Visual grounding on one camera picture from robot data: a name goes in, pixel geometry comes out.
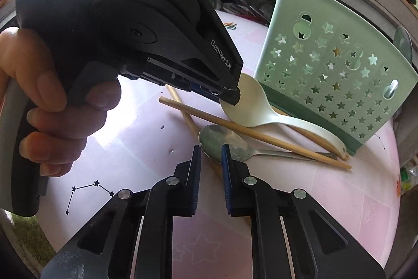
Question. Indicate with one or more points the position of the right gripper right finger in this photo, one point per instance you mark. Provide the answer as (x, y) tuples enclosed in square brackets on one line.
[(293, 236)]

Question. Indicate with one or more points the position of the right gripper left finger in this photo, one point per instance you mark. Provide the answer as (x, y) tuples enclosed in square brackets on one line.
[(131, 235)]

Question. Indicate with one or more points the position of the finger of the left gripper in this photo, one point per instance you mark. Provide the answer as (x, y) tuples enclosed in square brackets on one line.
[(231, 97)]

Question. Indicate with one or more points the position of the cream ladle spoon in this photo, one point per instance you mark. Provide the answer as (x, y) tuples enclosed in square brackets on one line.
[(254, 110)]

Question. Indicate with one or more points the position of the small metal spoon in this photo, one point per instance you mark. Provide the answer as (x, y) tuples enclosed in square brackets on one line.
[(212, 138)]

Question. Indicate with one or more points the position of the large metal spoon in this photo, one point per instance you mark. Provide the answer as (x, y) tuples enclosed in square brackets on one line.
[(403, 43)]

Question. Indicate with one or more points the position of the person's left hand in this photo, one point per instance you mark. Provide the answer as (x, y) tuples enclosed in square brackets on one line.
[(61, 130)]

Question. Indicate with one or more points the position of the pink patterned tablecloth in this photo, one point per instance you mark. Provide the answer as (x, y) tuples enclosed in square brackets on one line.
[(143, 141)]

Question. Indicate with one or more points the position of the green plastic utensil holder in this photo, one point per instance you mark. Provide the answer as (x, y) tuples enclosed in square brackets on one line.
[(323, 63)]

